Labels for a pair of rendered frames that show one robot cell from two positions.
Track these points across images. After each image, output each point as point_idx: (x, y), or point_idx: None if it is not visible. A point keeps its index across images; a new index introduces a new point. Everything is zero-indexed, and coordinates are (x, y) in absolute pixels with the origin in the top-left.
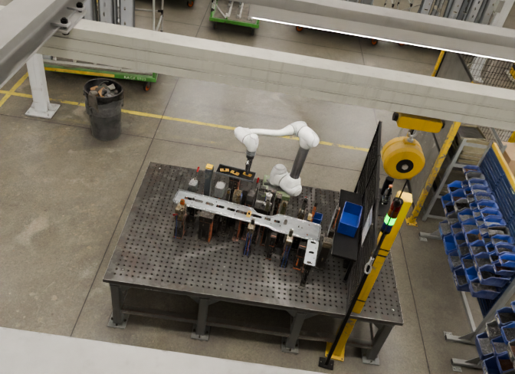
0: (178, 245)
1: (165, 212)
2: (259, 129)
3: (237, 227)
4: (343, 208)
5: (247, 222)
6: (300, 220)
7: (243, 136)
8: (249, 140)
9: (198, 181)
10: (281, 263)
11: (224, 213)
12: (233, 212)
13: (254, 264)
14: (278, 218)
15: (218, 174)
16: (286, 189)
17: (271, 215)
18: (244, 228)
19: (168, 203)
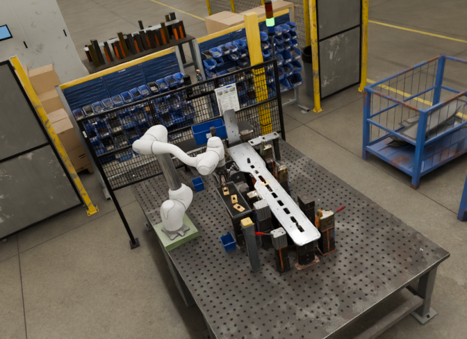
0: (339, 239)
1: (315, 285)
2: (185, 155)
3: None
4: (204, 131)
5: None
6: (234, 158)
7: (215, 153)
8: (221, 142)
9: (228, 299)
10: None
11: (285, 194)
12: (276, 191)
13: (292, 188)
14: (247, 168)
15: (196, 292)
16: (190, 198)
17: (221, 213)
18: None
19: (299, 294)
